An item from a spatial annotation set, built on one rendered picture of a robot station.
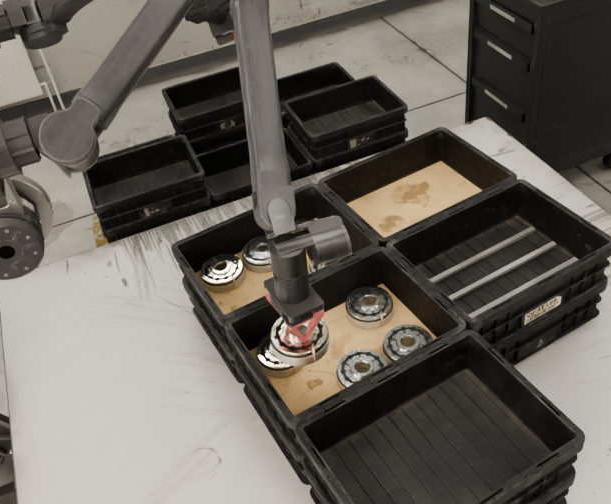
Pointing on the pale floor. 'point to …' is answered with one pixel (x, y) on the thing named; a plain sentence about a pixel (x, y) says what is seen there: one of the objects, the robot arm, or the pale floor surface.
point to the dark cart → (558, 76)
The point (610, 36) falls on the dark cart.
